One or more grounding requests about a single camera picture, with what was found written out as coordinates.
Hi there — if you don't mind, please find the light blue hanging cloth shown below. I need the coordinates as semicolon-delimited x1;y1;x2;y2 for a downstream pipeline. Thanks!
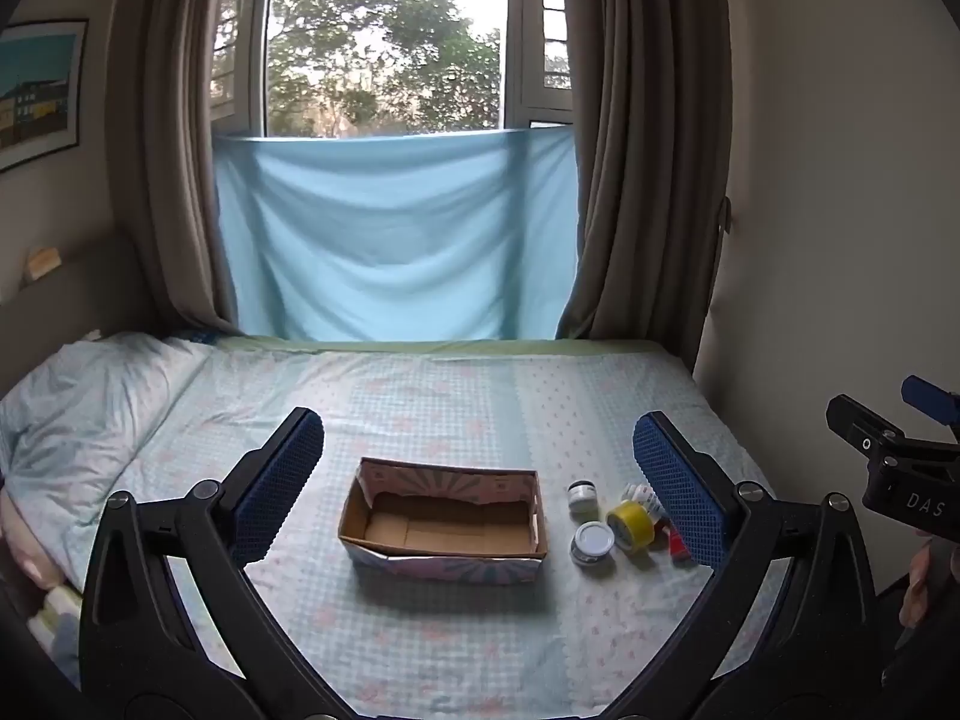
214;127;583;343

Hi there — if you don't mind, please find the small beige object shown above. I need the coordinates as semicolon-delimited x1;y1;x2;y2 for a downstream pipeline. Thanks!
25;246;63;284

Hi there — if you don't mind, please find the bow-print checked bed sheet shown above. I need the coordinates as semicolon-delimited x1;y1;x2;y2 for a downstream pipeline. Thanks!
0;334;781;720

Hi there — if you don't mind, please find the window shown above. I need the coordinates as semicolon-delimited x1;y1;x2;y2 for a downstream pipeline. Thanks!
210;0;575;142

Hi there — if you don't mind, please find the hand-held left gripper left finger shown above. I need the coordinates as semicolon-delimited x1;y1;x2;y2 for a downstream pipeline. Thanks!
79;406;355;720

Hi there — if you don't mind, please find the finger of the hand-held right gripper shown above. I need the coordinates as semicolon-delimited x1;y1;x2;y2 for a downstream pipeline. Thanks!
902;375;960;430
826;394;908;467

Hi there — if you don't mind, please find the cardboard box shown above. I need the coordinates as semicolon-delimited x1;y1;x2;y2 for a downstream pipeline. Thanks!
339;457;550;586

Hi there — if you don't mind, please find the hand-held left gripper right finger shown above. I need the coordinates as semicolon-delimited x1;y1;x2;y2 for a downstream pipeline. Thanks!
600;411;880;720

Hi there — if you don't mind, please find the pale green white-lidded jar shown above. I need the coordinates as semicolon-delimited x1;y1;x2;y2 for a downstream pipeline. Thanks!
570;521;618;568

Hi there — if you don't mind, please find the light blue pillow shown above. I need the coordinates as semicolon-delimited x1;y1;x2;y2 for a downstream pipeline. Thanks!
0;330;209;545

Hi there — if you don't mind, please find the yellow tape roll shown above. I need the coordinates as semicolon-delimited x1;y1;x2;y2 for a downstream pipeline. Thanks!
606;499;656;553

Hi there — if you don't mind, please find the pale yellow cloth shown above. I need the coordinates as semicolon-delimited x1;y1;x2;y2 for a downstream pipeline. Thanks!
26;585;85;685

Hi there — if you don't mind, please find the person's right hand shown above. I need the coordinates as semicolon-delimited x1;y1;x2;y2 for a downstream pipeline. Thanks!
900;540;938;627

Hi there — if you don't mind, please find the framed wall poster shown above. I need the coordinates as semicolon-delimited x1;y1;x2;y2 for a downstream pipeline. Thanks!
0;18;90;174

